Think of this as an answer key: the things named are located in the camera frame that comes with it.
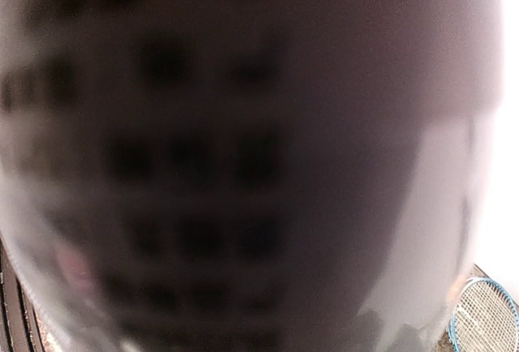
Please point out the white shuttlecock tube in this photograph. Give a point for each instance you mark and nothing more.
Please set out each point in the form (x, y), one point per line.
(245, 175)

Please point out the blue badminton racket left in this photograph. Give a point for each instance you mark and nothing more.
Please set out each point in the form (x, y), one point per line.
(485, 318)

